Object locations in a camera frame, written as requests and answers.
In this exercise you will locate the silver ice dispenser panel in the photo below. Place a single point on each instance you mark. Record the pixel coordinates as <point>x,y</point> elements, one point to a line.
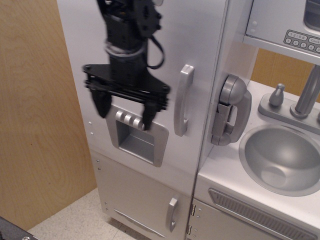
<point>127,134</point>

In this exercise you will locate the brass upper hinge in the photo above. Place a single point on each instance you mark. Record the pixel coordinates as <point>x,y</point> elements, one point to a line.
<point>192,210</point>

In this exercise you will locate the white fridge door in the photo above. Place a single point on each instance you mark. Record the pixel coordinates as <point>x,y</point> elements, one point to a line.
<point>190,36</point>

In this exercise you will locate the silver door handle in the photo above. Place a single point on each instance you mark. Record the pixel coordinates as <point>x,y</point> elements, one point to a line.
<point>170,221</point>
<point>180,123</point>

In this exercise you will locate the brass lower hinge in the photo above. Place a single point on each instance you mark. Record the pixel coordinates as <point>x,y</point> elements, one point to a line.
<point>189,230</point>

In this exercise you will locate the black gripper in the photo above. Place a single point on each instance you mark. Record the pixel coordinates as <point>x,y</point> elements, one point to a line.
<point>126,76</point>

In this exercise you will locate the grey toy telephone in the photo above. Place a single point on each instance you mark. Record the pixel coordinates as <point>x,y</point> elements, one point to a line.
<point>233,112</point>

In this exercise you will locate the white toy kitchen cabinet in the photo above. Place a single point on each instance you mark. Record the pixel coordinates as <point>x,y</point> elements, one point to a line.
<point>221,169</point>

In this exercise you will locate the brass hinge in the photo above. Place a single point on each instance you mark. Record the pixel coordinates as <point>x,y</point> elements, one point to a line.
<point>189,230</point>
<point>192,210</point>

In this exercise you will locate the black equipment corner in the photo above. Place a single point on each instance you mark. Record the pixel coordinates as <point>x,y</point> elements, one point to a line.
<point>10,231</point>

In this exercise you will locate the white toy microwave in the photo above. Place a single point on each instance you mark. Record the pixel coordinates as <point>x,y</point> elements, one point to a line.
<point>286,27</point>

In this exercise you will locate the grey oven vent panel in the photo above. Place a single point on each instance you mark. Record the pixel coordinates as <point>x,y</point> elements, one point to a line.
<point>259,217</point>

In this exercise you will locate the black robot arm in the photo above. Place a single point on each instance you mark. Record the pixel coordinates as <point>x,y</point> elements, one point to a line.
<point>130,24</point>

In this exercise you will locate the silver toy sink basin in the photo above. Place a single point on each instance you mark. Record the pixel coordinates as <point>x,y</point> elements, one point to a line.
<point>281,159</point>

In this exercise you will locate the white lower freezer door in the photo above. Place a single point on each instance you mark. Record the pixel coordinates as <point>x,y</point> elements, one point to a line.
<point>138,201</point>

